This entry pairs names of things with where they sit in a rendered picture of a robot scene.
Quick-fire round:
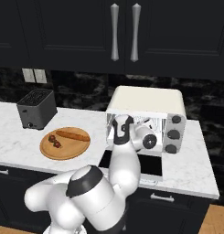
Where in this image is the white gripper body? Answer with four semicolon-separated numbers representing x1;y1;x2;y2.
142;118;158;132

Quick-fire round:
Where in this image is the cream toaster oven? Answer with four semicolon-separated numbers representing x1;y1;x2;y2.
104;85;187;154

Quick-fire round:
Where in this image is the grey toaster oven knob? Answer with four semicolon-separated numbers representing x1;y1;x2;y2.
165;144;178;154
167;129;181;140
171;114;182;124

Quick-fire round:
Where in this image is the black glass toaster oven door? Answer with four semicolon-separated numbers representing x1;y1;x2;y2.
97;149;164;186

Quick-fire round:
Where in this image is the brown baguette bread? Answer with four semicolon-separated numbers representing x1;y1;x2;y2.
55;130;91;143

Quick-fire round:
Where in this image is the dark red kebab skewer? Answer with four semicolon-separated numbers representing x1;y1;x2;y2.
48;134;63;150

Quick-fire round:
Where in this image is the dark grey toaster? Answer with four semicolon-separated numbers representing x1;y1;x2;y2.
16;88;59;131

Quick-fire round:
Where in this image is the round wooden board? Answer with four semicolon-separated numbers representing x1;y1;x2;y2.
39;126;91;161

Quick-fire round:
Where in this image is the black drawer front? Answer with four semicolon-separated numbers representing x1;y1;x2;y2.
124;186;212;234
0;164;61;234

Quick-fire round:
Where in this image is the silver cupboard door handle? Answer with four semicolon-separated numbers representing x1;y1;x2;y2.
110;3;121;62
130;2;142;63

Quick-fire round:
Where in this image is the black wall cupboard door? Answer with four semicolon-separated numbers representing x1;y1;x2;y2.
124;0;224;82
0;0;29;69
27;0;127;75

